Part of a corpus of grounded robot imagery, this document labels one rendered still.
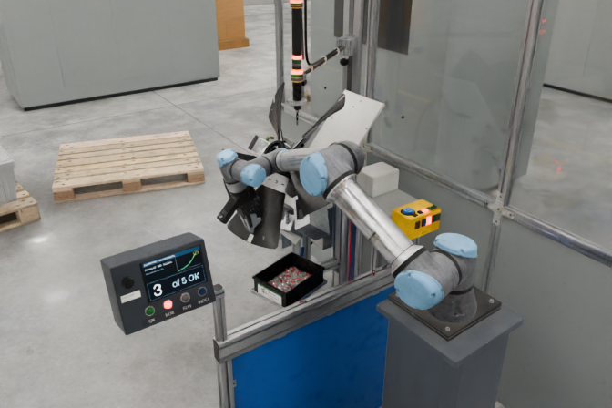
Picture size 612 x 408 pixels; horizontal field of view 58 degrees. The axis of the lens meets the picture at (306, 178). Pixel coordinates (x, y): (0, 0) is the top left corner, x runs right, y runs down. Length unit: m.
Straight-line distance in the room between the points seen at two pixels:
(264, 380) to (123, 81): 5.97
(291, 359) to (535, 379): 1.10
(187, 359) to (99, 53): 5.06
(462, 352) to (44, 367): 2.24
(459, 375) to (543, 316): 0.88
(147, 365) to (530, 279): 1.89
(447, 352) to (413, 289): 0.22
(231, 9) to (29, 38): 4.12
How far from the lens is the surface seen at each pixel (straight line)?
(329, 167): 1.54
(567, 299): 2.36
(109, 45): 7.45
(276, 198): 2.17
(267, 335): 1.89
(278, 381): 2.08
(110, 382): 3.04
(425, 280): 1.45
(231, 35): 10.31
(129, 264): 1.50
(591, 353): 2.42
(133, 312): 1.54
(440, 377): 1.67
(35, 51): 7.28
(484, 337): 1.67
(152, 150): 5.27
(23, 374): 3.24
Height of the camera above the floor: 2.04
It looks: 25 degrees down
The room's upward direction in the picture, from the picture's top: straight up
